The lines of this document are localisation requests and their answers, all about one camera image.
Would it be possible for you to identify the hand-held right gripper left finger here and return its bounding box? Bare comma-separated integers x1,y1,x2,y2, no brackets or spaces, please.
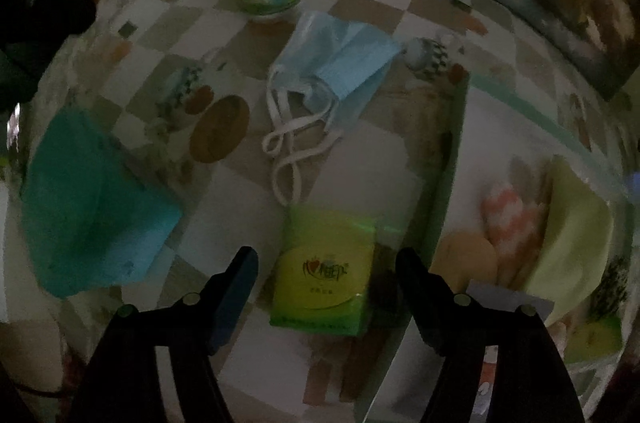
67,246,260,423

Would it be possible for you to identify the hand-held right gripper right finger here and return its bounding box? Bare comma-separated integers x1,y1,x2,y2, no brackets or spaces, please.
395,247,590,423

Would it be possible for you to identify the pink striped fuzzy sock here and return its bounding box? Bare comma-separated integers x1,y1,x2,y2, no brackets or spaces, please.
480,180,551,289

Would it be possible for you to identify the white tray with green rim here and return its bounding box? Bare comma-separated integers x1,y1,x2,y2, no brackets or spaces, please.
367,70,640,423

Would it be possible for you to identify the light green cloth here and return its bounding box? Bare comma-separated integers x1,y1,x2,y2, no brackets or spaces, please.
522,155,616,329

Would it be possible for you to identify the leopard print cloth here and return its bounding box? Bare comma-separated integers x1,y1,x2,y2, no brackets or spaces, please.
585,253,633,321

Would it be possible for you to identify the blue face mask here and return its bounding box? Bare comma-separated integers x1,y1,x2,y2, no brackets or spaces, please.
262,10,406,206

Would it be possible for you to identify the pale grey card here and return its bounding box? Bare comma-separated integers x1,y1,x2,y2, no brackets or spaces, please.
467,280,556,321

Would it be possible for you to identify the teal cloth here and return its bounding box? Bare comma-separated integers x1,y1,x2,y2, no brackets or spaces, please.
20,105,183,299

